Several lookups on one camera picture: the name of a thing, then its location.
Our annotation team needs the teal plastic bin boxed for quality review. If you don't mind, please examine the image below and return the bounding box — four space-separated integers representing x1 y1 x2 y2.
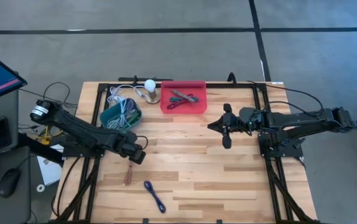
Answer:
100 98 142 133

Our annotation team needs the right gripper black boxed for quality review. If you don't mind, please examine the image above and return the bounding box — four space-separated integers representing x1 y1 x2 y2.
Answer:
207 103 244 149

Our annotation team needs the black aluminium table frame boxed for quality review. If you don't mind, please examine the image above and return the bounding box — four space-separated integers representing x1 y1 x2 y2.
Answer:
52 72 319 224

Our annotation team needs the white paper sheet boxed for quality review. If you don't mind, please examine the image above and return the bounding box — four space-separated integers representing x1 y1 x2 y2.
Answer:
37 144 63 187

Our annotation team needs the yellow clamp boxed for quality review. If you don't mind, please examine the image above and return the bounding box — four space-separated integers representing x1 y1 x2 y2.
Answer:
40 126 52 146

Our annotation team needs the grey side desk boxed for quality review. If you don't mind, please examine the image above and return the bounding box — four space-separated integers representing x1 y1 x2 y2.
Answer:
0 90 32 224

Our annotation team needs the red plastic tray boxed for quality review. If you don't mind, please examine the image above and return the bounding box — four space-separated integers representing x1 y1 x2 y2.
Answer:
160 80 208 114

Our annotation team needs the grey braided cable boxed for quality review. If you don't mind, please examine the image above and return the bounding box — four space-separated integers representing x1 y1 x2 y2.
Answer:
170 89 197 103

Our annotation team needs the maroon braided cable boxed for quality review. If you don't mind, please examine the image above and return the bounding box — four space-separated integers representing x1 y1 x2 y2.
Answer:
167 93 195 110

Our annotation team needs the navy blue braided cable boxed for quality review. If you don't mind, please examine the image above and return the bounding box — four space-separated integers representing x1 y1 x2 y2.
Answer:
143 180 167 214

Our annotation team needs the teal black braided cable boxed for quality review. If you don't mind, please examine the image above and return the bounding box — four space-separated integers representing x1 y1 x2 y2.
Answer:
169 96 200 104

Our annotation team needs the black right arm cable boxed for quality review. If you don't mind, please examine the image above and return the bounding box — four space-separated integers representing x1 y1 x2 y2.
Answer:
246 80 325 114

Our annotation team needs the black floor cable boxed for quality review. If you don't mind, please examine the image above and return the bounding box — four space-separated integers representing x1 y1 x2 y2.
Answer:
19 82 78 110

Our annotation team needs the pink brown braided cable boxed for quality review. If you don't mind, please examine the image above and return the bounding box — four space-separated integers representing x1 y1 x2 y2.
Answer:
124 163 135 187

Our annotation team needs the white lamp power cable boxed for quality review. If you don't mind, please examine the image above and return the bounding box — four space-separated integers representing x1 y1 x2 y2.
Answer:
106 83 147 106

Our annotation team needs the white bulb brass lamp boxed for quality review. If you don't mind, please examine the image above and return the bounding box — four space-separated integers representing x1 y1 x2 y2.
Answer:
142 79 161 105

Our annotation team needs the black computer mouse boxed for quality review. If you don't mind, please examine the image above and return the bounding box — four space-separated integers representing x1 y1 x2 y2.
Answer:
0 167 22 198

